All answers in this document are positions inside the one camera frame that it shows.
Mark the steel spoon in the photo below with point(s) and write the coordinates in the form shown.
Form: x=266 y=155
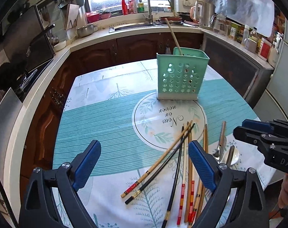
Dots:
x=222 y=147

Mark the steel electric kettle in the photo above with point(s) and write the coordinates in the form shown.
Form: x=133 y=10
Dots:
x=204 y=14

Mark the long pale chopstick striped end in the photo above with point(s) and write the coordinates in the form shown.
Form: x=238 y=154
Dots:
x=196 y=205

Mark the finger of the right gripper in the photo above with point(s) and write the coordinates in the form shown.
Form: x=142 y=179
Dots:
x=253 y=137
x=261 y=126

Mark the bamboo chopstick black red end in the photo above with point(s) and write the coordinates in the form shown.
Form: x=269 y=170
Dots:
x=148 y=172

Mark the green perforated utensil holder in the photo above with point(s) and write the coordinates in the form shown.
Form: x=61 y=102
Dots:
x=180 y=75

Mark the dark chopstick gold end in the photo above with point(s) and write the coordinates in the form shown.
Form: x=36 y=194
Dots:
x=178 y=148

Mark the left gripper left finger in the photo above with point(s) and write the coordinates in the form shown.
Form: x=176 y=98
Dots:
x=39 y=208

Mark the black stove range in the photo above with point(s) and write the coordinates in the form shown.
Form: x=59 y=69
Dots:
x=28 y=49

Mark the teal floral tablecloth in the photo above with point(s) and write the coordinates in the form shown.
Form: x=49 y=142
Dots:
x=118 y=107

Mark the red bottle on sill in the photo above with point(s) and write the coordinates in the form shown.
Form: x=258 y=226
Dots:
x=124 y=7

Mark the brown wooden chopstick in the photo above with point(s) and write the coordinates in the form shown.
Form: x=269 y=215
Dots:
x=205 y=147

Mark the white jar red label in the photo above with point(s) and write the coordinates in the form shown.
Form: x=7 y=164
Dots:
x=264 y=49

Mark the chrome kitchen faucet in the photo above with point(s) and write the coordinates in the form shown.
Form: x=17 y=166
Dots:
x=148 y=9

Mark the tan chopstick red bands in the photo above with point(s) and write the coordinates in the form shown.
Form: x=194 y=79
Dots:
x=181 y=203
x=190 y=190

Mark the dark handled utensil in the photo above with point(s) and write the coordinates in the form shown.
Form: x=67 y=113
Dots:
x=230 y=156

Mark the steel pot on counter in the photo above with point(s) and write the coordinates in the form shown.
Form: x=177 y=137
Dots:
x=86 y=30

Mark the wooden handled metal spoon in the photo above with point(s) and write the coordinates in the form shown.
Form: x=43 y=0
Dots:
x=216 y=154

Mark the person right hand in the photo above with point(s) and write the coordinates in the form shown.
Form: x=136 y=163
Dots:
x=283 y=196

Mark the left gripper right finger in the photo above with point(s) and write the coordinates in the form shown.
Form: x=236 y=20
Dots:
x=242 y=187

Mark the pale chopstick red striped end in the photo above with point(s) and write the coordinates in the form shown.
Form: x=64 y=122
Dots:
x=174 y=37

